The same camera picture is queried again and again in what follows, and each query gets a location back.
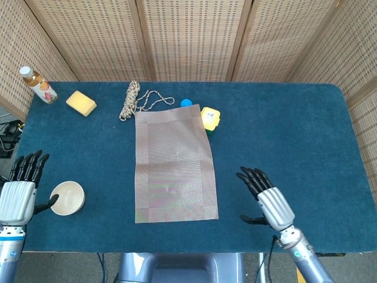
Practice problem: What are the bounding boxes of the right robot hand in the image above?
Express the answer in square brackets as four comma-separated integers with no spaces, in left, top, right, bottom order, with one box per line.
[236,166,296,232]

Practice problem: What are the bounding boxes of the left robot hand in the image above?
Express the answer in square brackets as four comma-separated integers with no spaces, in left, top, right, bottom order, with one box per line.
[0,149,59,226]

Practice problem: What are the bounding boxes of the white bowl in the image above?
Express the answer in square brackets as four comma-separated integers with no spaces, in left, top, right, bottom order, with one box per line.
[49,180,86,216]

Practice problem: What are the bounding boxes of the brown woven placemat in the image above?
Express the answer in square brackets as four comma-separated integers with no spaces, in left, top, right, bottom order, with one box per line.
[134,103,220,224]

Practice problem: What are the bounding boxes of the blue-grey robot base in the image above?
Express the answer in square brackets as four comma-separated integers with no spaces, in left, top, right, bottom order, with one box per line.
[114,252,246,283]

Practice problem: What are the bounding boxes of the blue felt table cover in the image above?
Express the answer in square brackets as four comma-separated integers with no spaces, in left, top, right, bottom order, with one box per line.
[0,81,371,254]

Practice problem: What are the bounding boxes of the green container with yellow lid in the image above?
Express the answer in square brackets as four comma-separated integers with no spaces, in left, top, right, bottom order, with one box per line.
[200,107,221,136]

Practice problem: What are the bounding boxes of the juice bottle with white cap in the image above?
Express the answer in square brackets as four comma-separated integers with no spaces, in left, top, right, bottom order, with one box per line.
[19,66,58,104]

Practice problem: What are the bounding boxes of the yellow sponge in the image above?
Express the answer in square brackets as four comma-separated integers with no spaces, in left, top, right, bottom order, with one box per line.
[65,90,98,117]

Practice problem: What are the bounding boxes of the woven bamboo screen panel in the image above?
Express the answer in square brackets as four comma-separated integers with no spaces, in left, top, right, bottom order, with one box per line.
[226,0,342,83]
[25,0,153,83]
[0,0,79,121]
[287,0,377,183]
[135,0,254,83]

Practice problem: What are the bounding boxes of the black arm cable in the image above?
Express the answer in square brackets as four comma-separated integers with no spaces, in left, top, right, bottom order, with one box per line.
[266,235,280,283]

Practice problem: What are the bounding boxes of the black floor cables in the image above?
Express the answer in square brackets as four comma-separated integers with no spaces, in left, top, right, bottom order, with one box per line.
[0,119,26,159]

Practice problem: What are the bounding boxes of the blue cable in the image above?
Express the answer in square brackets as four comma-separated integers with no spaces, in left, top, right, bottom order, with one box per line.
[97,252,107,283]

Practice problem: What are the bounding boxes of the braided rope bundle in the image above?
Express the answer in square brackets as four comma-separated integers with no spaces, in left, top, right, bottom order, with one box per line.
[118,80,176,121]

